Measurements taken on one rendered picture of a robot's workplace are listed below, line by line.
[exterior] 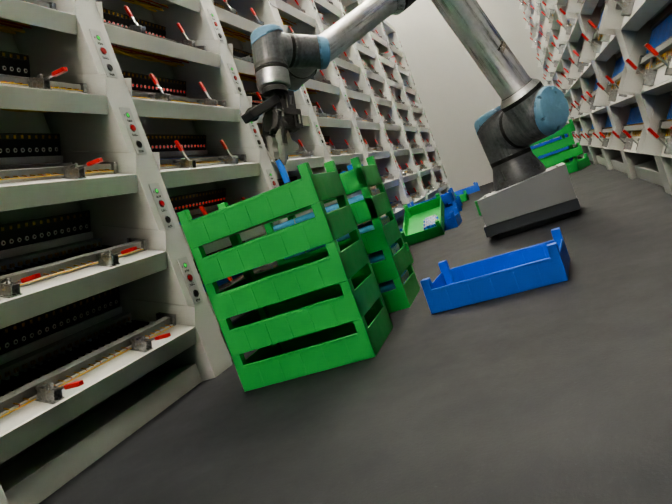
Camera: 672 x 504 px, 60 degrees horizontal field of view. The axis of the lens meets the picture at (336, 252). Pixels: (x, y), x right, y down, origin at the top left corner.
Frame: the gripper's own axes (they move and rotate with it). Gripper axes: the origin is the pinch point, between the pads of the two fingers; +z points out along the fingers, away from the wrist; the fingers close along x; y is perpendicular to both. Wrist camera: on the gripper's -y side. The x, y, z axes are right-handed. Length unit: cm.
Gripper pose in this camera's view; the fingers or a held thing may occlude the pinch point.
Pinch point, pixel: (278, 161)
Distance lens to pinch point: 156.1
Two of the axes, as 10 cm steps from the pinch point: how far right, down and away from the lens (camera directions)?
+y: 7.5, -0.5, 6.6
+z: 1.6, 9.8, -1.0
